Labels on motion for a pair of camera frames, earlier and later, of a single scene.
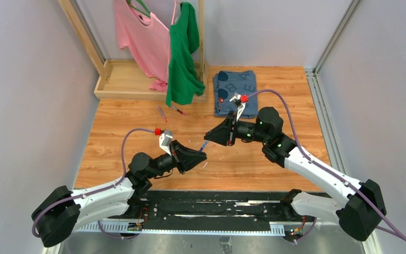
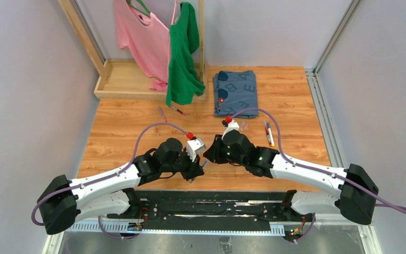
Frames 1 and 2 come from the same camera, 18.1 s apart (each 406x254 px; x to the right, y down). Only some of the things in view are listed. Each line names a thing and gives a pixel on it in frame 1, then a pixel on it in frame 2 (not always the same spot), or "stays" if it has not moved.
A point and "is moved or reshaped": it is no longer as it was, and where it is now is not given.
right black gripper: [231, 129] to [213, 152]
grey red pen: [162, 114] stays
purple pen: [202, 147] is moved or reshaped
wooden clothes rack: [124, 79] stays
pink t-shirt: [147, 37] stays
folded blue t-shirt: [225, 83] stays
